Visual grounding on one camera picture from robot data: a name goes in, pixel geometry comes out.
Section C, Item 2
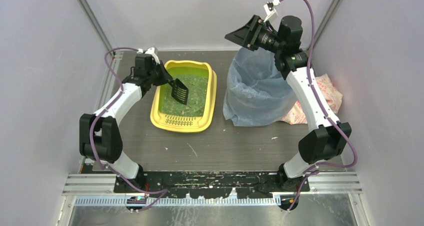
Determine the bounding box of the black litter scoop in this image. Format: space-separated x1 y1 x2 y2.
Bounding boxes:
168 78 189 105

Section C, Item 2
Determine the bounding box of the yellow litter box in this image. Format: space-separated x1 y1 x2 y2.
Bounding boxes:
150 60 217 133

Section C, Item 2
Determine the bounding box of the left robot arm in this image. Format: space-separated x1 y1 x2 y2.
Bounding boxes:
79 48 172 193

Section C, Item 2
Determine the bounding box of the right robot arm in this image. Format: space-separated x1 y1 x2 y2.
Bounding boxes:
225 15 352 191

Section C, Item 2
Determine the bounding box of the green cat litter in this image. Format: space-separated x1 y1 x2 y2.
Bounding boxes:
159 74 208 117

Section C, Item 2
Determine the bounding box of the blue bag lined bin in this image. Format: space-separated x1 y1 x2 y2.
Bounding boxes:
222 48 298 127

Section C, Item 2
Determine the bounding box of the pink patterned cloth bag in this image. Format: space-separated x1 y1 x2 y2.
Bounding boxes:
281 74 343 125

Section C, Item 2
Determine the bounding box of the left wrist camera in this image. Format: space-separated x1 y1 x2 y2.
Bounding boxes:
137 47 161 64

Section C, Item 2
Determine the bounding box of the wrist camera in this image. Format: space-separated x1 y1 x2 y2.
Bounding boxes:
263 0 280 22
137 47 161 64

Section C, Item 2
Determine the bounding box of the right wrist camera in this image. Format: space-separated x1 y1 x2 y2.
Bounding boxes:
263 0 280 22

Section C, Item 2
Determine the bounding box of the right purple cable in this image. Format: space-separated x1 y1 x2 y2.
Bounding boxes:
279 0 359 212

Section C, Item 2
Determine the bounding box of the purple cable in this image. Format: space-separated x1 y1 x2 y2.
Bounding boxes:
88 47 170 213
279 0 359 212

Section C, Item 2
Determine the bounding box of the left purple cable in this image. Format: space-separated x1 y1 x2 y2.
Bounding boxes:
88 47 170 213

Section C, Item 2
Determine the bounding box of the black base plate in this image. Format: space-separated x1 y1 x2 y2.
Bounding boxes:
114 171 311 201

